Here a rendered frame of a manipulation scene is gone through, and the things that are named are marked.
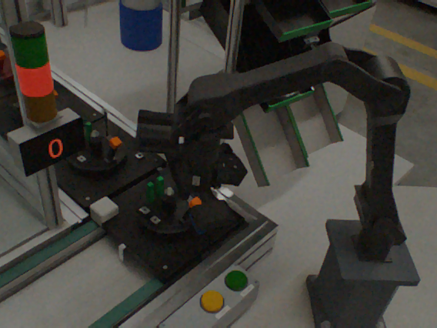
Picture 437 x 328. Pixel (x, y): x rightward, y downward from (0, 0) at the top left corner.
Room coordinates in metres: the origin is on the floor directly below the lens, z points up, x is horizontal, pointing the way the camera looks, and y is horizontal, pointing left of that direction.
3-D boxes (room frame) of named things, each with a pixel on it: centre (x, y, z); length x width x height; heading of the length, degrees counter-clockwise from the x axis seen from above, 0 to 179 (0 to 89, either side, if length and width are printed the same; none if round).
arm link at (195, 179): (0.61, 0.03, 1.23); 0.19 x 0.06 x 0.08; 26
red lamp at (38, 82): (0.67, 0.30, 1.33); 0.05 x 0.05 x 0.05
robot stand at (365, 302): (0.64, -0.31, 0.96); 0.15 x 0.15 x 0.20; 6
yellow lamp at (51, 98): (0.67, 0.30, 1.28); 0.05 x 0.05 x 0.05
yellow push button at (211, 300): (0.54, -0.02, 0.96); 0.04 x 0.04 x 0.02
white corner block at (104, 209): (0.73, 0.23, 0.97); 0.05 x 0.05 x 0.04; 51
